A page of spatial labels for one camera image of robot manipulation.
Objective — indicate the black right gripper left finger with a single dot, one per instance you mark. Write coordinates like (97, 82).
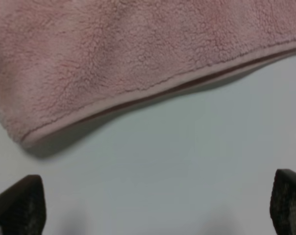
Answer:
(23, 207)

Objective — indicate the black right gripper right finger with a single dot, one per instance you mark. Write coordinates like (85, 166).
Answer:
(283, 202)

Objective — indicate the pink fluffy towel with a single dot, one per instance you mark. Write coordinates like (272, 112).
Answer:
(63, 62)

